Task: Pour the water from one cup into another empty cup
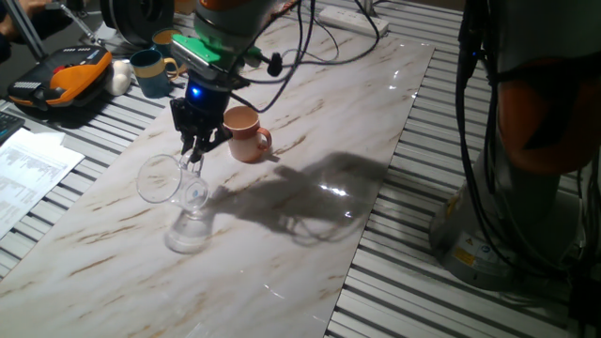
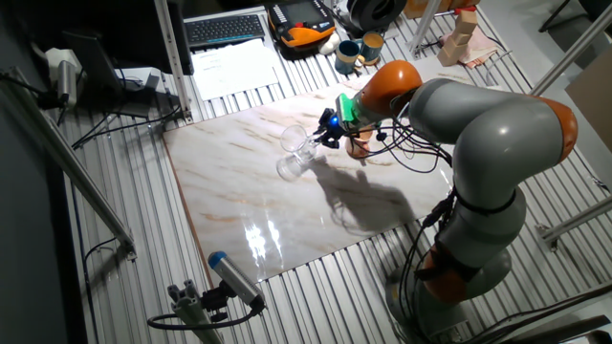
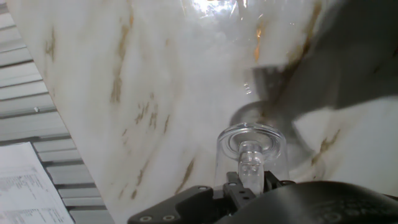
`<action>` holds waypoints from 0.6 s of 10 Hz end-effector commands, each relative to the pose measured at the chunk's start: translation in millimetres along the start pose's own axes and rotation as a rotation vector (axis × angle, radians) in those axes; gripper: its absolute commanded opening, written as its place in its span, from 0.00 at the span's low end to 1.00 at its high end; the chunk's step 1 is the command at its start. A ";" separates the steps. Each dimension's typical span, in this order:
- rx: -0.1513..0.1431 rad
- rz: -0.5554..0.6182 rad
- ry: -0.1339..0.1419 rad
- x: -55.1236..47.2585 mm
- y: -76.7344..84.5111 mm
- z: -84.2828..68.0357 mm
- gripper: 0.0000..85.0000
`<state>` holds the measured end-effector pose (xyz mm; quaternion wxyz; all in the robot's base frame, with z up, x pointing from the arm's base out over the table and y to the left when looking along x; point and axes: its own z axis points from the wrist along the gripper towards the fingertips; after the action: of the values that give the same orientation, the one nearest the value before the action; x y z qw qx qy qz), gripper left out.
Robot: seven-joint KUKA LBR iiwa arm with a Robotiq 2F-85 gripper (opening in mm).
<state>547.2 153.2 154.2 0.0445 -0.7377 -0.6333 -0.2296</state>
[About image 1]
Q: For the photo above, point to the grey metal bar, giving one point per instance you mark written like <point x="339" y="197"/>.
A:
<point x="26" y="30"/>

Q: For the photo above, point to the black keyboard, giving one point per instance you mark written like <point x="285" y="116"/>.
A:
<point x="9" y="127"/>

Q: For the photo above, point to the white printed paper sheet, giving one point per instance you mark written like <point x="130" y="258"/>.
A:
<point x="33" y="173"/>

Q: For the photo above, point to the white marble pattern board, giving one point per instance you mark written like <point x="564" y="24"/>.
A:
<point x="291" y="263"/>

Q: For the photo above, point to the teal mug yellow band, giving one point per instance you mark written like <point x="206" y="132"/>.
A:
<point x="150" y="80"/>

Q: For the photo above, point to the person dark sleeved forearm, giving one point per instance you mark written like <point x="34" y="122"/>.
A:
<point x="51" y="23"/>

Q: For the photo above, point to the clear glass mug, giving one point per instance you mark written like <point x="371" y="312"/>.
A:
<point x="174" y="183"/>

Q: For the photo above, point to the black round device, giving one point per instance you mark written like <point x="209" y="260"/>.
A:
<point x="136" y="19"/>

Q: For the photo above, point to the thin chrome stand rod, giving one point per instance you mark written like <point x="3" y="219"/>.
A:
<point x="75" y="21"/>

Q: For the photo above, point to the dark teal mug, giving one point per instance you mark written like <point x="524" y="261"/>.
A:
<point x="162" y="42"/>

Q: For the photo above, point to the orange black teach pendant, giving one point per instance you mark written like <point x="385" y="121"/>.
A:
<point x="70" y="75"/>

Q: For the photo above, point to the thick aluminium frame beam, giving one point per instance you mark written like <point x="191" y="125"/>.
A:
<point x="368" y="5"/>

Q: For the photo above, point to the brown box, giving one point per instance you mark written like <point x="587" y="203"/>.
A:
<point x="185" y="5"/>

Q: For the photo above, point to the small white rounded object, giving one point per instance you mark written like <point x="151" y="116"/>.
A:
<point x="119" y="77"/>

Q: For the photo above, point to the white power strip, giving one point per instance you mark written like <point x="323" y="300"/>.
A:
<point x="357" y="21"/>

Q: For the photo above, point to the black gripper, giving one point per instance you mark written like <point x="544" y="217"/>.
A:
<point x="199" y="115"/>

